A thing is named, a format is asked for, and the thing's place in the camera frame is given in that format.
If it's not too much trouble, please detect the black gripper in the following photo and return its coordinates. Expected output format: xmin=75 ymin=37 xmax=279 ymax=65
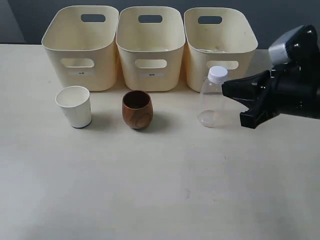
xmin=222 ymin=25 xmax=320 ymax=129

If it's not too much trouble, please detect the clear plastic bottle white cap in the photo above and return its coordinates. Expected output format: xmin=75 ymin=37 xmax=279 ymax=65
xmin=197 ymin=65 xmax=228 ymax=128

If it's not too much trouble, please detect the brown wooden cup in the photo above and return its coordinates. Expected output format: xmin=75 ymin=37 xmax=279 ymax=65
xmin=122 ymin=90 xmax=153 ymax=130

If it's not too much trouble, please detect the white paper cup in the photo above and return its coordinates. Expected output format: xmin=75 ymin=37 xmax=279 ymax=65
xmin=55 ymin=85 xmax=92 ymax=129

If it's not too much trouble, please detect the right cream plastic bin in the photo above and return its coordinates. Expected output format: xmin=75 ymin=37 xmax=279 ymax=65
xmin=183 ymin=7 xmax=258 ymax=92

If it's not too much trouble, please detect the cream plastic bin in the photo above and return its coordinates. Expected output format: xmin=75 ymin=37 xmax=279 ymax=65
xmin=116 ymin=6 xmax=186 ymax=92
xmin=41 ymin=5 xmax=119 ymax=92
xmin=183 ymin=7 xmax=258 ymax=92

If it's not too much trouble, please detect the middle bin white label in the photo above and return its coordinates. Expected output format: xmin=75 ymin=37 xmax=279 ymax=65
xmin=139 ymin=72 xmax=165 ymax=78

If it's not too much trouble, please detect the bin white label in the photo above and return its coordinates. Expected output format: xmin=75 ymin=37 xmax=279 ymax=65
xmin=68 ymin=70 xmax=95 ymax=76
xmin=139 ymin=72 xmax=165 ymax=78

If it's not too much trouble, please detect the middle cream plastic bin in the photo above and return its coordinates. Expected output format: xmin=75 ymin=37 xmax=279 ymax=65
xmin=116 ymin=6 xmax=186 ymax=92

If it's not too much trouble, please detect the left bin white label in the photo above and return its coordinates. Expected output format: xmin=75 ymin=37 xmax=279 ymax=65
xmin=68 ymin=70 xmax=95 ymax=76

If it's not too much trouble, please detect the left cream plastic bin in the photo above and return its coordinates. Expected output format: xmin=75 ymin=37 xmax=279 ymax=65
xmin=41 ymin=5 xmax=119 ymax=92

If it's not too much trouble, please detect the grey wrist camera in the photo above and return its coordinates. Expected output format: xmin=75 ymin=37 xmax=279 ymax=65
xmin=268 ymin=25 xmax=305 ymax=66

